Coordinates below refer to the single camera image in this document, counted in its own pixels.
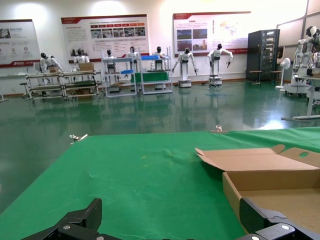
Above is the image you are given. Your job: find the round metal stool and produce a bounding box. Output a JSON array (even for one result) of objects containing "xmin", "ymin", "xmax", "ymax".
[{"xmin": 19, "ymin": 81, "xmax": 32, "ymax": 100}]

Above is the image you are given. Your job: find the beige tube frame workbench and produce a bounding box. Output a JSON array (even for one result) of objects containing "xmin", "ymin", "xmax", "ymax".
[
  {"xmin": 61, "ymin": 69, "xmax": 103, "ymax": 100},
  {"xmin": 24, "ymin": 71, "xmax": 66, "ymax": 101}
]

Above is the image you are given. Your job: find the white standing fan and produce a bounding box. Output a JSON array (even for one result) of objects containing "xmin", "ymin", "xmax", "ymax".
[{"xmin": 274, "ymin": 57, "xmax": 292, "ymax": 91}]

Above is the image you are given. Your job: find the black server cabinet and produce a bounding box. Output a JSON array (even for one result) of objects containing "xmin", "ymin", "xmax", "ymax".
[{"xmin": 245, "ymin": 29, "xmax": 281, "ymax": 82}]

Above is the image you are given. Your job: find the long white table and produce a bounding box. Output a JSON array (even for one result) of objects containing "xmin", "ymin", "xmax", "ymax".
[{"xmin": 0, "ymin": 73, "xmax": 29, "ymax": 103}]

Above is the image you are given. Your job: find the white leg desk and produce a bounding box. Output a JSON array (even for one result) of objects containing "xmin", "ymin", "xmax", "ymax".
[{"xmin": 280, "ymin": 75, "xmax": 320, "ymax": 121}]

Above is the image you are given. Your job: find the silver binder clip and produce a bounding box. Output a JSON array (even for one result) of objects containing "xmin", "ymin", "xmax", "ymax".
[
  {"xmin": 209, "ymin": 124, "xmax": 230, "ymax": 133},
  {"xmin": 69, "ymin": 134, "xmax": 89, "ymax": 145}
]

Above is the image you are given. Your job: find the white red wall poster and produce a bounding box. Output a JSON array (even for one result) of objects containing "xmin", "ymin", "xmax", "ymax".
[
  {"xmin": 60, "ymin": 14, "xmax": 151, "ymax": 63},
  {"xmin": 172, "ymin": 10, "xmax": 252, "ymax": 57},
  {"xmin": 0, "ymin": 19, "xmax": 41, "ymax": 69}
]

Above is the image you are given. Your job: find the green table cloth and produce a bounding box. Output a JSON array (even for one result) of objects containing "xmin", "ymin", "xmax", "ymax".
[{"xmin": 0, "ymin": 126, "xmax": 320, "ymax": 240}]

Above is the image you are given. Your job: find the white black humanoid robot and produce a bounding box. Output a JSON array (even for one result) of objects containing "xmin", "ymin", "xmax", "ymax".
[
  {"xmin": 171, "ymin": 47, "xmax": 199, "ymax": 88},
  {"xmin": 205, "ymin": 43, "xmax": 235, "ymax": 87},
  {"xmin": 73, "ymin": 48, "xmax": 91, "ymax": 71},
  {"xmin": 283, "ymin": 24, "xmax": 320, "ymax": 98},
  {"xmin": 103, "ymin": 49, "xmax": 118, "ymax": 75},
  {"xmin": 125, "ymin": 46, "xmax": 141, "ymax": 73},
  {"xmin": 39, "ymin": 51, "xmax": 64, "ymax": 81},
  {"xmin": 151, "ymin": 46, "xmax": 168, "ymax": 71}
]

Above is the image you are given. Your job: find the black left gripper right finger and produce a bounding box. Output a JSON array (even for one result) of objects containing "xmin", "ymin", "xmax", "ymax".
[{"xmin": 234, "ymin": 196, "xmax": 320, "ymax": 240}]

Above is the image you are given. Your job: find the white metal shelf rack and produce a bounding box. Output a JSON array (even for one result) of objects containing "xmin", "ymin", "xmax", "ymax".
[{"xmin": 101, "ymin": 50, "xmax": 138, "ymax": 98}]

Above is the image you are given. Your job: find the white rack with green panel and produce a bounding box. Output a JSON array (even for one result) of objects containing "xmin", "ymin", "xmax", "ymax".
[{"xmin": 136, "ymin": 46, "xmax": 174, "ymax": 96}]

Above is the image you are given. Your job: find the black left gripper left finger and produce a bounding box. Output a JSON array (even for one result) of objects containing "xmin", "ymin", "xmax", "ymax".
[{"xmin": 21, "ymin": 198, "xmax": 118, "ymax": 240}]

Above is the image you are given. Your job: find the open brown cardboard box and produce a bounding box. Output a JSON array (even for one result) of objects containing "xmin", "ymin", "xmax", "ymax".
[{"xmin": 194, "ymin": 144, "xmax": 320, "ymax": 235}]

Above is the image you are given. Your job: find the small brown side table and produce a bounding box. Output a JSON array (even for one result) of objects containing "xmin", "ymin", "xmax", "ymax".
[
  {"xmin": 270, "ymin": 70, "xmax": 283, "ymax": 86},
  {"xmin": 249, "ymin": 70, "xmax": 264, "ymax": 87}
]

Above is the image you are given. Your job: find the closed brown cardboard carton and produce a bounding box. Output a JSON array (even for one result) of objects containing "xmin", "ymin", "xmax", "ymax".
[{"xmin": 78, "ymin": 62, "xmax": 95, "ymax": 72}]

